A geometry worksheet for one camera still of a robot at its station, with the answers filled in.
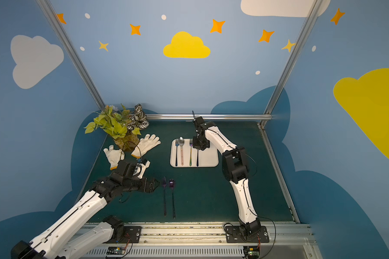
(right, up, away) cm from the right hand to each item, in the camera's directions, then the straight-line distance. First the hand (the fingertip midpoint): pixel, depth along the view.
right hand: (198, 146), depth 100 cm
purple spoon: (-1, -8, -3) cm, 8 cm away
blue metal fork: (-14, 0, +8) cm, 16 cm away
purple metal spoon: (-15, -21, -10) cm, 28 cm away
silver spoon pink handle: (-12, +2, +8) cm, 14 cm away
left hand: (-23, -15, -21) cm, 35 cm away
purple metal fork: (-20, -21, -8) cm, 30 cm away
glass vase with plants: (-46, +13, -5) cm, 48 cm away
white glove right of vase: (-36, 0, +7) cm, 37 cm away
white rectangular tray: (+6, -8, 0) cm, 10 cm away
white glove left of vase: (-54, -7, +1) cm, 54 cm away
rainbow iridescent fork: (-5, 0, +8) cm, 10 cm away
